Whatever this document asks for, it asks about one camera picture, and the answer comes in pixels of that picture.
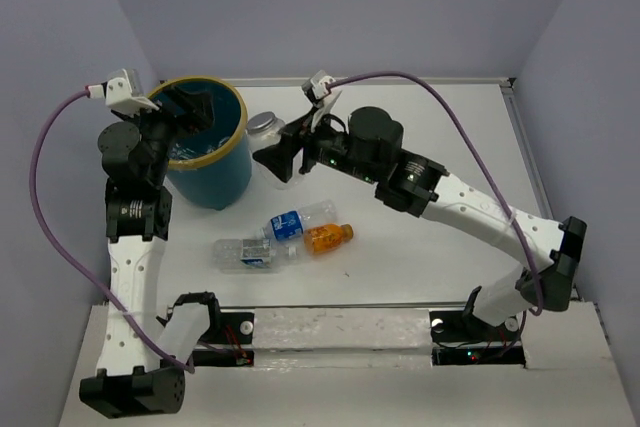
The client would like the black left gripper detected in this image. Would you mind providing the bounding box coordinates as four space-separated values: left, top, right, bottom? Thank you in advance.
118 85 214 184

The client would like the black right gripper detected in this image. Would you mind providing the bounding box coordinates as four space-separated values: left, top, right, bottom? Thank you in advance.
253 106 380 186

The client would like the clear wide-mouth plastic jar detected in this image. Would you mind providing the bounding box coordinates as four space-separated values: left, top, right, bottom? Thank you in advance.
246 111 303 190

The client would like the orange juice bottle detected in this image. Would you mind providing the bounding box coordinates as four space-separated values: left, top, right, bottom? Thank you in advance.
303 224 354 256

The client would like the small Pepsi labelled bottle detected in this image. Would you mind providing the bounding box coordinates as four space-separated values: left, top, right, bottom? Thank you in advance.
169 137 228 162

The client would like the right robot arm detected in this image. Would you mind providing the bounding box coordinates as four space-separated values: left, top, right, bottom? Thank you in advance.
247 107 586 339

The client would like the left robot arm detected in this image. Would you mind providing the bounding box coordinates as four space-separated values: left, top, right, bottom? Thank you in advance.
79 87 222 419

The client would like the teal bin yellow rim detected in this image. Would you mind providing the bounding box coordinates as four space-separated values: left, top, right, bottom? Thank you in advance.
148 76 252 211

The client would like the clear bottle blue label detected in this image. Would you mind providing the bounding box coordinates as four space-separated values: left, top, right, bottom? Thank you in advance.
257 200 337 242

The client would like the clear bottle white cap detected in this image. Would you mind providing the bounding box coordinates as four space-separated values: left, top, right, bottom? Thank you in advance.
213 238 303 273

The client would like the white foam front board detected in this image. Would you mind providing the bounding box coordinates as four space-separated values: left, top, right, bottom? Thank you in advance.
59 302 629 427

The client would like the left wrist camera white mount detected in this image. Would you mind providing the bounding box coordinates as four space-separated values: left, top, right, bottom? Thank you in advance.
86 68 159 118

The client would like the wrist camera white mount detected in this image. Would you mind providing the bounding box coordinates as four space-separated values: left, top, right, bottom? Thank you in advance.
86 68 159 118
301 70 341 132

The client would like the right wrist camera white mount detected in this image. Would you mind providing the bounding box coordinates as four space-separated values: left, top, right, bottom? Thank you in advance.
301 70 341 132

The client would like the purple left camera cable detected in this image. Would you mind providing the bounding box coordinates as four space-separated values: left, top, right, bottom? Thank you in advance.
29 86 251 376

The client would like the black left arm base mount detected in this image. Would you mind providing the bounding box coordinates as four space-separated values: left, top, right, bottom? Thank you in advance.
156 304 255 370

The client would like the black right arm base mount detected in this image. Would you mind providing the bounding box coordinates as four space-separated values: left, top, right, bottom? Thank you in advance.
430 310 526 367

